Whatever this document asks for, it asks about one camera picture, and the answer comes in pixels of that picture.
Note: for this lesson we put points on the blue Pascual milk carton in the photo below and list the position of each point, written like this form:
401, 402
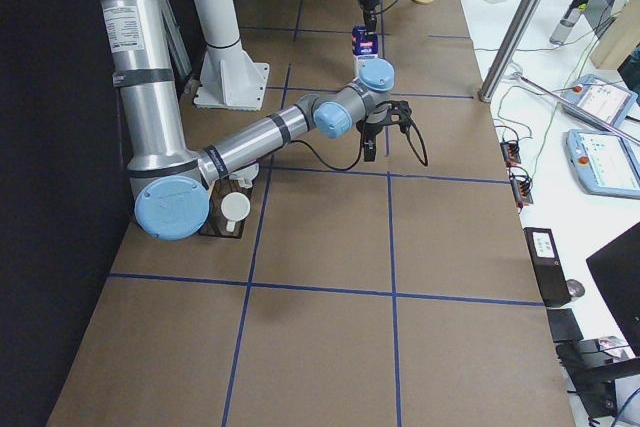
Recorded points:
364, 47

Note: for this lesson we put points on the teach pendant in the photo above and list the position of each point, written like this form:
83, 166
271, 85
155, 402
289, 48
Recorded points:
608, 101
604, 163

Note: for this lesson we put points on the black wire mug rack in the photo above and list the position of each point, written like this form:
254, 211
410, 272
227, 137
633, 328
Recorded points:
215, 225

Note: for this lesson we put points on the white ribbed HOME mug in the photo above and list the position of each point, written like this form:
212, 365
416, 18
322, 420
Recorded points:
235, 207

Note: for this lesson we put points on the black box with white label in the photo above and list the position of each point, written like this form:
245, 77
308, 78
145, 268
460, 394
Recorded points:
547, 267

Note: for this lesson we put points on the far teach pendant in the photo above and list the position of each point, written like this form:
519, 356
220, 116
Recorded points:
608, 101

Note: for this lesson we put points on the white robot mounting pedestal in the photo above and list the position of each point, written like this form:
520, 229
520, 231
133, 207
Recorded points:
229, 78

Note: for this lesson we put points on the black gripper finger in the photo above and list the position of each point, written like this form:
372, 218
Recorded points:
373, 151
367, 19
367, 146
372, 22

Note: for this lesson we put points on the black monitor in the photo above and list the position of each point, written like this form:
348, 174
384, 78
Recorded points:
615, 270

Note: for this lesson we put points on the near teach pendant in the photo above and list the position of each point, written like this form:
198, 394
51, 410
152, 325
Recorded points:
604, 163

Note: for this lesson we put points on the clear water bottle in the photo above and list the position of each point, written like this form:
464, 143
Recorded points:
568, 21

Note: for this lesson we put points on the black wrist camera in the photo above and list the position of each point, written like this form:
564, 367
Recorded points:
401, 115

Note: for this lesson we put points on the aluminium frame post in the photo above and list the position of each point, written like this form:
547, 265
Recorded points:
507, 48

